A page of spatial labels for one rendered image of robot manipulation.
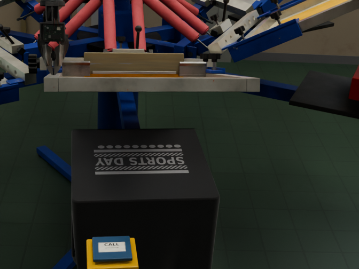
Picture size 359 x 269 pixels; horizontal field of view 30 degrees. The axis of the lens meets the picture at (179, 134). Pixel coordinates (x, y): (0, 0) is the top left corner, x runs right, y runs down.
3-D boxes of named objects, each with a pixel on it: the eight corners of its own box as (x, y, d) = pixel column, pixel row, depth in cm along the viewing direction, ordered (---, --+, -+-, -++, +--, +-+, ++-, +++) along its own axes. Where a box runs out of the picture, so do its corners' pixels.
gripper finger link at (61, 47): (53, 75, 192) (52, 43, 191) (53, 74, 198) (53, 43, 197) (64, 75, 193) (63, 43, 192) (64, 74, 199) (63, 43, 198)
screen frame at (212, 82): (259, 92, 184) (260, 78, 184) (43, 92, 175) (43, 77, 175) (205, 81, 262) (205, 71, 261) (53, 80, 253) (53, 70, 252)
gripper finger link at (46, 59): (41, 75, 192) (41, 42, 191) (43, 74, 198) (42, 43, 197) (53, 75, 192) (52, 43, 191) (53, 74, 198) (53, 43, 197)
